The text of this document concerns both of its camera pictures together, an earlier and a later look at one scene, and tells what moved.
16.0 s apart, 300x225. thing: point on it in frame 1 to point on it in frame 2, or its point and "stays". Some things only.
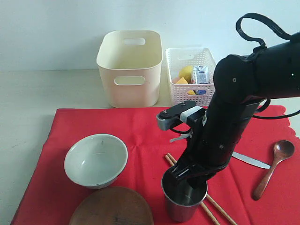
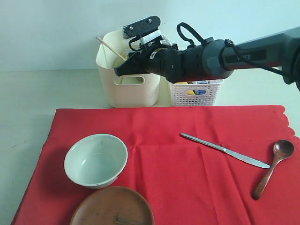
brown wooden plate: x=112 y=206 stays
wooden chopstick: x=210 y=198 to x=103 y=42
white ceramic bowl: x=96 y=161 stays
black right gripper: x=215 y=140 to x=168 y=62
